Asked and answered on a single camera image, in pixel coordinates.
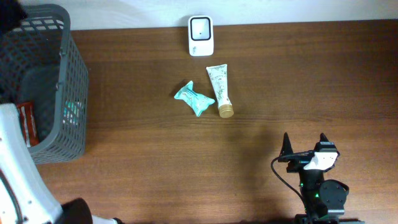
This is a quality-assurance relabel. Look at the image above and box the teal tissue packet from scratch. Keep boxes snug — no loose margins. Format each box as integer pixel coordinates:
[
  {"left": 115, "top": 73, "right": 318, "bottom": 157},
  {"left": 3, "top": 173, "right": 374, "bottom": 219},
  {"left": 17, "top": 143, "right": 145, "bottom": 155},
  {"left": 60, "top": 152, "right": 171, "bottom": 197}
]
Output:
[{"left": 174, "top": 81, "right": 215, "bottom": 117}]

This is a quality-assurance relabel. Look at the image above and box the green white tissue packet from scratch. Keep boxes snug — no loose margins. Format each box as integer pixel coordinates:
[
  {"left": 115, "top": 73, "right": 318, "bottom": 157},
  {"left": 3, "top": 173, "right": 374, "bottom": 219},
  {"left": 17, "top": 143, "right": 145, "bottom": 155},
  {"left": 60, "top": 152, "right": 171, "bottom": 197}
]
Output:
[{"left": 63, "top": 101, "right": 81, "bottom": 126}]

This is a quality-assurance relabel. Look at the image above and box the grey plastic mesh basket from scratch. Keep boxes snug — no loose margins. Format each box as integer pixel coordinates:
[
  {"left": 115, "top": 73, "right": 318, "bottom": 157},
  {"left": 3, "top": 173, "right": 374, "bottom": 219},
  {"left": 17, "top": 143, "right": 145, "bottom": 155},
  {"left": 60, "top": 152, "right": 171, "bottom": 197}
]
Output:
[{"left": 1, "top": 4, "right": 89, "bottom": 164}]

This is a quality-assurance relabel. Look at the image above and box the red white snack bar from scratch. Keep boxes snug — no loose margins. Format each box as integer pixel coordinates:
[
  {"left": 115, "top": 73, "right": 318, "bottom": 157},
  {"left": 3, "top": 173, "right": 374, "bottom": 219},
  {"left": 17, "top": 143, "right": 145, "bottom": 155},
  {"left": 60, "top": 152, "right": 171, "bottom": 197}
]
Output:
[{"left": 17, "top": 101, "right": 39, "bottom": 147}]

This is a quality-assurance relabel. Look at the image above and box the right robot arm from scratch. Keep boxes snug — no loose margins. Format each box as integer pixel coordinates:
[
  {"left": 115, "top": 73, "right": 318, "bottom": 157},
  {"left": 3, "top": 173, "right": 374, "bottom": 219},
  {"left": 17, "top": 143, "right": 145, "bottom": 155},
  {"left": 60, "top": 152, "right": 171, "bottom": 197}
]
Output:
[{"left": 271, "top": 133, "right": 362, "bottom": 224}]

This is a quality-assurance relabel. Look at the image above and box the white barcode scanner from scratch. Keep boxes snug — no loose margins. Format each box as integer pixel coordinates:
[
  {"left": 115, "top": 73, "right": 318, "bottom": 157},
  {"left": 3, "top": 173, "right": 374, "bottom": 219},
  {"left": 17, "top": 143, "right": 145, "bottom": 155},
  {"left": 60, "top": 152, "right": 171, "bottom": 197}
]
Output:
[{"left": 188, "top": 15, "right": 214, "bottom": 57}]

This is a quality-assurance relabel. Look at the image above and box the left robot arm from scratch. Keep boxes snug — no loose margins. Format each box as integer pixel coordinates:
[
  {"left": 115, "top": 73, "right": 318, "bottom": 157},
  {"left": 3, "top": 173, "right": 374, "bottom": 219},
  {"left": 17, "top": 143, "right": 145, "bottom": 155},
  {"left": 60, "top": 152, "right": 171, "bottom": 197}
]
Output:
[{"left": 1, "top": 103, "right": 122, "bottom": 224}]

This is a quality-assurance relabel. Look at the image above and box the white Pantene tube gold cap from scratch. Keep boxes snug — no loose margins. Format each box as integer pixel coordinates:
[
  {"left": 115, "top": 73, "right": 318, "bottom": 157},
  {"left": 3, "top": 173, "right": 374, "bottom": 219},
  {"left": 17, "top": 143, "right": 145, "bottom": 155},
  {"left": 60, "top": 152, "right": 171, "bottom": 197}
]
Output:
[{"left": 206, "top": 64, "right": 234, "bottom": 118}]

